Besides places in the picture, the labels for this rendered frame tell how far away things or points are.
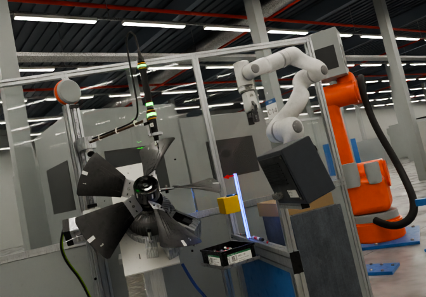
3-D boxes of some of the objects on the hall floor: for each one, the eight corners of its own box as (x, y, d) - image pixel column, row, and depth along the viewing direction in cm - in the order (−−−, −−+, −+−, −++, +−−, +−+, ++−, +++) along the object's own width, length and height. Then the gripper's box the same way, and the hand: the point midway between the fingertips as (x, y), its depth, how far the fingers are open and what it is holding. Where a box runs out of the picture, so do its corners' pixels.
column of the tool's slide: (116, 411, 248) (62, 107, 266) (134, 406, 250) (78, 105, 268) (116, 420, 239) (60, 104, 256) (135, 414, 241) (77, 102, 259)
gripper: (235, 95, 231) (243, 127, 229) (244, 87, 214) (252, 121, 213) (248, 93, 233) (256, 125, 231) (258, 85, 216) (266, 119, 214)
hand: (253, 121), depth 222 cm, fingers open, 8 cm apart
